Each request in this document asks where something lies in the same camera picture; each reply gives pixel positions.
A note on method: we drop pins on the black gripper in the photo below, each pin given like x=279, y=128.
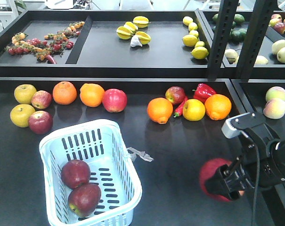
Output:
x=258, y=166

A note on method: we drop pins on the red apple edge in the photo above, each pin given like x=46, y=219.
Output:
x=220, y=179
x=75, y=173

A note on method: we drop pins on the light blue plastic basket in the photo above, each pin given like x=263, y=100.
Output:
x=99, y=143

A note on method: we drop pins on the dark red apple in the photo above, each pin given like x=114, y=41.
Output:
x=84, y=199
x=175, y=95
x=40, y=122

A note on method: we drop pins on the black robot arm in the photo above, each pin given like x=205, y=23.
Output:
x=283, y=160

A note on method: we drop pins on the orange right of lemon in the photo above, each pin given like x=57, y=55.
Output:
x=217, y=107

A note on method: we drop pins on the yellow round fruit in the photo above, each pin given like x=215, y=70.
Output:
x=193, y=110

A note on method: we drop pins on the red chili pepper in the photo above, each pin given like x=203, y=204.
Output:
x=179, y=110

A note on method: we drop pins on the pale peach front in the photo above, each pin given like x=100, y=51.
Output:
x=274, y=108

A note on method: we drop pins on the pale peach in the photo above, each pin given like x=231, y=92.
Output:
x=274, y=108
x=275, y=92

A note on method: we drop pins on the clear plastic wrap strip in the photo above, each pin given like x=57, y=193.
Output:
x=134, y=153

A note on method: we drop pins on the red bell pepper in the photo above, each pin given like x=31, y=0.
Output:
x=203, y=92

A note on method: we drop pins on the large orange left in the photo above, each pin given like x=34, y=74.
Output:
x=159, y=110

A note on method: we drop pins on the pale peach rear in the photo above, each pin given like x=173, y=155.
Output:
x=275, y=92

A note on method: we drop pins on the black wooden display stand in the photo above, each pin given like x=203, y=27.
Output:
x=102, y=54

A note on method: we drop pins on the bright red apple left group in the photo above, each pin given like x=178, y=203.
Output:
x=114, y=100

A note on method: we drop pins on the orange beside red apple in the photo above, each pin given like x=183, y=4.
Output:
x=91, y=94

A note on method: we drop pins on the white garlic bulb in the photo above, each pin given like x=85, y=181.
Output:
x=135, y=42

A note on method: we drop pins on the orange rear left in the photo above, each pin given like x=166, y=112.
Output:
x=64, y=93

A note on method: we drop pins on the small red apple rear left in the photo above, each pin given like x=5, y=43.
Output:
x=41, y=100

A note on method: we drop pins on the yellow-green apple front left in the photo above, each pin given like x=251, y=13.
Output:
x=20, y=114

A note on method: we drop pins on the yellow-green apple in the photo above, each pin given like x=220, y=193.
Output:
x=20, y=114
x=24, y=93

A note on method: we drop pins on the yellow-green apple rear left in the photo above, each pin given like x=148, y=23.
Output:
x=24, y=93

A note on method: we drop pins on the cherry tomato vine bunch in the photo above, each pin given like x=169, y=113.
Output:
x=52, y=44

